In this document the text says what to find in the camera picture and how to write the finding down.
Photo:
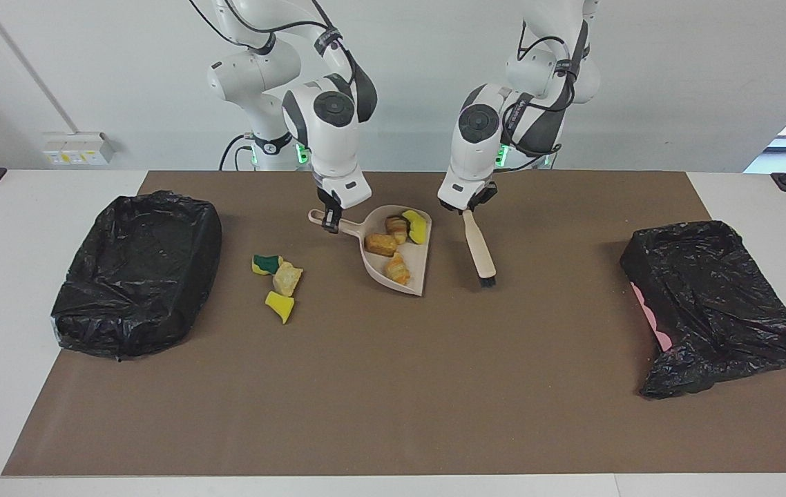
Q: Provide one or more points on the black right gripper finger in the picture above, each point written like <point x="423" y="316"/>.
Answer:
<point x="336" y="221"/>
<point x="327" y="221"/>

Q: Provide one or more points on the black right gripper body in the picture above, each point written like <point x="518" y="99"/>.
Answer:
<point x="329" y="201"/>

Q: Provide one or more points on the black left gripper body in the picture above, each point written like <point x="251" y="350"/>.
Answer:
<point x="484" y="195"/>

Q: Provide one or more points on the brown bread nugget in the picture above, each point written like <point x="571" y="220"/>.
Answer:
<point x="380" y="244"/>

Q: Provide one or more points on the beige hand brush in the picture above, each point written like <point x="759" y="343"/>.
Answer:
<point x="480" y="248"/>

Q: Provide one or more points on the pale sponge piece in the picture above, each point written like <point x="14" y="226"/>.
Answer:
<point x="396" y="228"/>

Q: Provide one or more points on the tan sponge piece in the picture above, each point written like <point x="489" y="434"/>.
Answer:
<point x="288" y="279"/>

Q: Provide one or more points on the green and yellow sponge piece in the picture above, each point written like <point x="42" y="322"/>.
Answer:
<point x="269" y="264"/>

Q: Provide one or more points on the notched yellow sponge piece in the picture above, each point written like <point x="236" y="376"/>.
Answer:
<point x="417" y="226"/>

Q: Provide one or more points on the orange toy croissant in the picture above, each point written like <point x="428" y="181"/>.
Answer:
<point x="398" y="269"/>

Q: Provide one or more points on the beige plastic dustpan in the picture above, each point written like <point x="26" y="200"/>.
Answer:
<point x="417" y="269"/>

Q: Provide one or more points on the yellow sponge wedge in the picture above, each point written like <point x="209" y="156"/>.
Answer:
<point x="281" y="305"/>

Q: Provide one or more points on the pink plastic bin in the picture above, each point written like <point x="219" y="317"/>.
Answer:
<point x="650" y="316"/>

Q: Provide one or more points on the black bag lined bin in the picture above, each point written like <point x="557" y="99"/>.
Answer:
<point x="130" y="290"/>

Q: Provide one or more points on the crumpled black trash bag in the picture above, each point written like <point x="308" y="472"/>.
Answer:
<point x="711" y="290"/>

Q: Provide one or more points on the brown table mat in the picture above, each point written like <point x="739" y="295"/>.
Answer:
<point x="503" y="414"/>

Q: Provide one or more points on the white wall socket box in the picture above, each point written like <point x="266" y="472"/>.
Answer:
<point x="79" y="148"/>

